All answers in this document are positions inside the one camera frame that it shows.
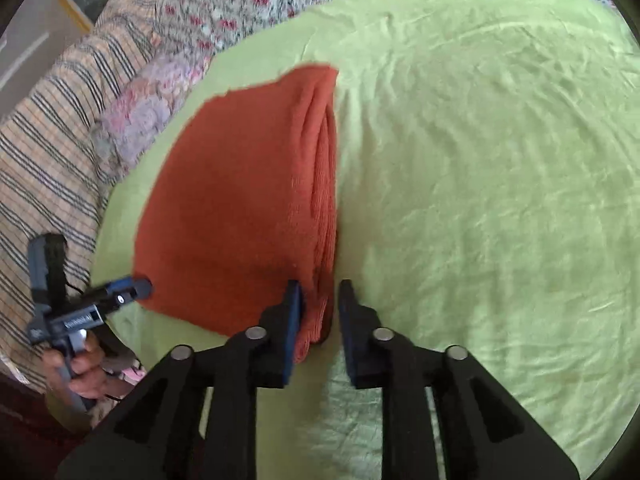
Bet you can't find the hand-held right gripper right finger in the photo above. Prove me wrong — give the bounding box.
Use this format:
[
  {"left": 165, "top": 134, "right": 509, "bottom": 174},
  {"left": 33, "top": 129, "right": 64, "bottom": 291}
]
[{"left": 337, "top": 279, "right": 581, "bottom": 480}]

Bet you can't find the plaid blanket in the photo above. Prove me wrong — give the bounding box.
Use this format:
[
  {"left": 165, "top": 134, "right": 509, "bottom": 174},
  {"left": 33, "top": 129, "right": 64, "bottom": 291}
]
[{"left": 0, "top": 0, "right": 176, "bottom": 391}]

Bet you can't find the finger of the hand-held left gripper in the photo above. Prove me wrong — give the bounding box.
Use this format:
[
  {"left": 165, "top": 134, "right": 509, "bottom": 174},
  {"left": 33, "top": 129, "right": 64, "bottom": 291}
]
[{"left": 101, "top": 275, "right": 154, "bottom": 314}]

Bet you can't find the floral rose quilt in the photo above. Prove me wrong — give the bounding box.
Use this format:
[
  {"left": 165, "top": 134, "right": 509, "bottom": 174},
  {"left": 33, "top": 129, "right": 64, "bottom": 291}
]
[{"left": 150, "top": 0, "right": 621, "bottom": 56}]

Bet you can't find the light green bed sheet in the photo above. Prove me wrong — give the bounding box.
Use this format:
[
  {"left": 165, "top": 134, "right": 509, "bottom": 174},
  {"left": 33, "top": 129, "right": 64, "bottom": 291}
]
[{"left": 45, "top": 0, "right": 640, "bottom": 480}]

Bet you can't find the person's left hand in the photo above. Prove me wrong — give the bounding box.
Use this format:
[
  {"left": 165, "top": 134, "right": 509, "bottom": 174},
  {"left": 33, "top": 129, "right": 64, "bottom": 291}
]
[{"left": 42, "top": 334, "right": 108, "bottom": 402}]

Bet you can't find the pastel floral cloth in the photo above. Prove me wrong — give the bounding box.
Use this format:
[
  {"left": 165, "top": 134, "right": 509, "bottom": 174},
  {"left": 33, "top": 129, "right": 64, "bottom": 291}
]
[{"left": 87, "top": 52, "right": 213, "bottom": 186}]

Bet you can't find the dark red garment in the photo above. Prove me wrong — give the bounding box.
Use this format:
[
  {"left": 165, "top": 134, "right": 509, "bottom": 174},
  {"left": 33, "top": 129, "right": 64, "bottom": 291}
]
[{"left": 0, "top": 372, "right": 83, "bottom": 466}]

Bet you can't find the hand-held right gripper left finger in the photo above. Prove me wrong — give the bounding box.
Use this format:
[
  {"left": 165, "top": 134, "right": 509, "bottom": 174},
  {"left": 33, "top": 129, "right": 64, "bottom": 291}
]
[{"left": 55, "top": 280, "right": 306, "bottom": 480}]

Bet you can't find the orange knit sweater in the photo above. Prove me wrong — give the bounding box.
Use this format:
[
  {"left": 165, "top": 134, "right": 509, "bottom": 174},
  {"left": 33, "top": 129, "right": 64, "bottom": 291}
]
[{"left": 132, "top": 64, "right": 343, "bottom": 365}]

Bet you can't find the black cable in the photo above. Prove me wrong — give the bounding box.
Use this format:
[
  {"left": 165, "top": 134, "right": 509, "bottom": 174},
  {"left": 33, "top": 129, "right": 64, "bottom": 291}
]
[{"left": 62, "top": 279, "right": 108, "bottom": 295}]

